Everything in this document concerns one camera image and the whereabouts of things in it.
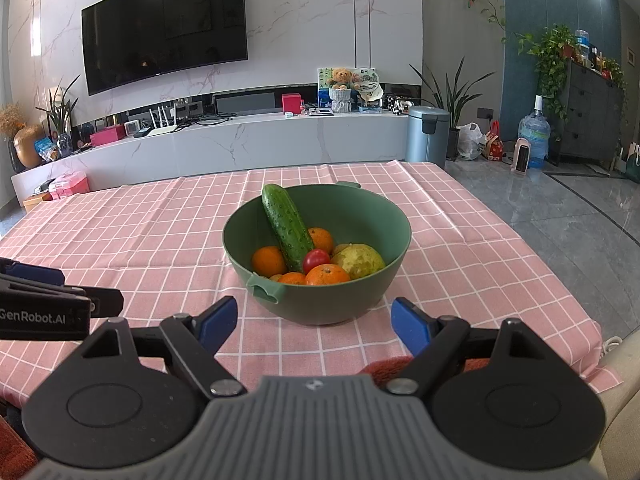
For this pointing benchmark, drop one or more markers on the reddish brown cloth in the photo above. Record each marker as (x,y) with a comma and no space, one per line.
(387,366)

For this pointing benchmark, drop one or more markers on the white marble TV cabinet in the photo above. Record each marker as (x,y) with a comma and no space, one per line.
(225,145)

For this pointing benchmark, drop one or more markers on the flat pink box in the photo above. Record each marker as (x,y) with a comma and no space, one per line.
(107,136)

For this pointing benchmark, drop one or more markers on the white router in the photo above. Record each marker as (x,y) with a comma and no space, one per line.
(162,124)

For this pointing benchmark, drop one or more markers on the blue-grey pedal trash can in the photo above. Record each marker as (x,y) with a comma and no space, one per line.
(427,135)

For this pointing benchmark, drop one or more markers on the pink checked tablecloth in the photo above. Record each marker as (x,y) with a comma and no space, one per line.
(150,240)

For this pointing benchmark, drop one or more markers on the green colander bowl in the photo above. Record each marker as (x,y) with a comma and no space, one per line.
(325,305)

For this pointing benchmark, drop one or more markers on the white plastic bag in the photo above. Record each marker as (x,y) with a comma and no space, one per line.
(471,141)

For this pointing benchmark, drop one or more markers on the beige cushion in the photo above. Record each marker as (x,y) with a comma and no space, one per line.
(617,385)

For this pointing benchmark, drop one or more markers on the red tomato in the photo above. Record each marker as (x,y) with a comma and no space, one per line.
(315,260)

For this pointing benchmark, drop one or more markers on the small orange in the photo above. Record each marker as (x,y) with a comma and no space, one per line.
(291,278)
(321,239)

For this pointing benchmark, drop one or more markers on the teddy bear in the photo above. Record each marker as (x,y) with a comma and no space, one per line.
(341,79)

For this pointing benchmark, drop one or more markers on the leafy pothos plant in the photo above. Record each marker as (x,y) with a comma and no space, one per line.
(550,55)

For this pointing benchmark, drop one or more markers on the blue snack packet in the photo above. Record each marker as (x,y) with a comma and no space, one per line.
(46,150)

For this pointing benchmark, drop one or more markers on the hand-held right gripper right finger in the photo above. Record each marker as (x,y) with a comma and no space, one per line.
(410,326)

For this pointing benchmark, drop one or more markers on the plant in glass vase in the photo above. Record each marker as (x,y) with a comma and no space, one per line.
(61,120)

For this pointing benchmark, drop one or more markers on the long-leaved potted plant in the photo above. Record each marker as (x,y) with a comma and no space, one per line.
(457,105)

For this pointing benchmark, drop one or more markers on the brown round vase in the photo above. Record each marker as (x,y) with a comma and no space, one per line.
(28,146)

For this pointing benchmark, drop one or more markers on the black and white cow figure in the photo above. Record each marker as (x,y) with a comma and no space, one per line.
(398,105)

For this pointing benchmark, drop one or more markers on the blue water jug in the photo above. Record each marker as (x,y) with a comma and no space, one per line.
(534,135)

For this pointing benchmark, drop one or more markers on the round paper fan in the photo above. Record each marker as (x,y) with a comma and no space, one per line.
(368,84)

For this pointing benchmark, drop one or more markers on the grey soundbar speaker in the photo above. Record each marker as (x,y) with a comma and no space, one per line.
(245,102)

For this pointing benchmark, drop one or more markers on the green cucumber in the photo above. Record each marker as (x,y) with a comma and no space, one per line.
(287,225)

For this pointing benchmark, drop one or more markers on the red gift box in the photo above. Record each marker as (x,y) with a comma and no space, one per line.
(493,146)

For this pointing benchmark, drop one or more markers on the cardboard box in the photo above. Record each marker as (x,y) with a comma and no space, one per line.
(35,203)

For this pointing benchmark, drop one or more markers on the small red box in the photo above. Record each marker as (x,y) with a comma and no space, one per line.
(291,103)

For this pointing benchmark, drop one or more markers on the yellow-green pear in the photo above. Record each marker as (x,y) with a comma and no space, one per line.
(358,261)

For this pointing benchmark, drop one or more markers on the grey drawer cabinet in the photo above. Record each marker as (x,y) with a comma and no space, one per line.
(590,110)

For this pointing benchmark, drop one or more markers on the black curved television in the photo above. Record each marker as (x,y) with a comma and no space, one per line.
(165,30)

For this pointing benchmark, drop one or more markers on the pink storage box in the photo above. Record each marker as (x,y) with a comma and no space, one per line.
(70,185)

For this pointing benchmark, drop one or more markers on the white knitted pot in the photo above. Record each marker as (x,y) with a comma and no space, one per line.
(342,102)

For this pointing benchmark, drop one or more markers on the white space heater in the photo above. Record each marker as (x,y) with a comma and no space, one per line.
(521,155)

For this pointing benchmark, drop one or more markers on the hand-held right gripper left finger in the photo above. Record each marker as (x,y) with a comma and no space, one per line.
(217,321)

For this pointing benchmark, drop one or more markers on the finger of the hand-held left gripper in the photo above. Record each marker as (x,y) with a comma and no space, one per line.
(31,271)
(106,302)

